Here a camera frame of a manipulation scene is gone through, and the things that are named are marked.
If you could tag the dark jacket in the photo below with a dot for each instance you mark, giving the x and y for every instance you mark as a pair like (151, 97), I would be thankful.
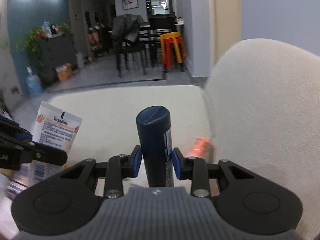
(125, 26)

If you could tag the beige sofa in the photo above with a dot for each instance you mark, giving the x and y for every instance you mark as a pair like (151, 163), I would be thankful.
(262, 105)

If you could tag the blue water jug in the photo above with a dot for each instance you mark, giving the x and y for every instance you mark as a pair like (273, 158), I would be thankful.
(33, 85)

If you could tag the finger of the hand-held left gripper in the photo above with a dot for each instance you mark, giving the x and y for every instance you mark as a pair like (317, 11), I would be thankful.
(50, 155)
(15, 132)

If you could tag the small potted plant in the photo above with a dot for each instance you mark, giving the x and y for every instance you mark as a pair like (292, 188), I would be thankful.
(66, 28)

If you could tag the dark grey cabinet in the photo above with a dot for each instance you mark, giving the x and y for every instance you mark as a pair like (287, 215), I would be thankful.
(58, 55)

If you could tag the orange cardboard carton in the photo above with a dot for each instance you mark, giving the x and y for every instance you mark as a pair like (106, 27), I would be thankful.
(64, 72)

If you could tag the black dining chair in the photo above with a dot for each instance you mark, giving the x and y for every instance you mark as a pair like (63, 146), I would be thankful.
(131, 52)

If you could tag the wall painting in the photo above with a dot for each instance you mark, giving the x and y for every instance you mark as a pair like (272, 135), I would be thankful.
(129, 0)

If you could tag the pink pump bottle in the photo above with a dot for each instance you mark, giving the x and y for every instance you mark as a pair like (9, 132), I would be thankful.
(198, 148)

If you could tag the white lotion tube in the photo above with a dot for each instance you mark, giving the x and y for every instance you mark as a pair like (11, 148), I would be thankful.
(55, 130)

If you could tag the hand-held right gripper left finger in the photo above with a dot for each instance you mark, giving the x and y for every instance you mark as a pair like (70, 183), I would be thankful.
(136, 162)

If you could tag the trailing green plant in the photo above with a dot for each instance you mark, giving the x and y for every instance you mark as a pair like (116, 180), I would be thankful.
(32, 45)

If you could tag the red stool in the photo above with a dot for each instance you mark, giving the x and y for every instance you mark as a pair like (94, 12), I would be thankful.
(170, 52)

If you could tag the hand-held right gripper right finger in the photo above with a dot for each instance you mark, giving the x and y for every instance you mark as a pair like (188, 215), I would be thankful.
(177, 165)

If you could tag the dark plastic bottle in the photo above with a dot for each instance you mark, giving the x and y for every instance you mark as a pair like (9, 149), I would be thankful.
(155, 135)

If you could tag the clear plastic bottle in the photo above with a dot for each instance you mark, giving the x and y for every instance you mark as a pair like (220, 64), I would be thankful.
(46, 27)

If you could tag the orange and red stools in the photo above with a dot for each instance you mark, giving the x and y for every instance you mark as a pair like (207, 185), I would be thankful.
(171, 35)

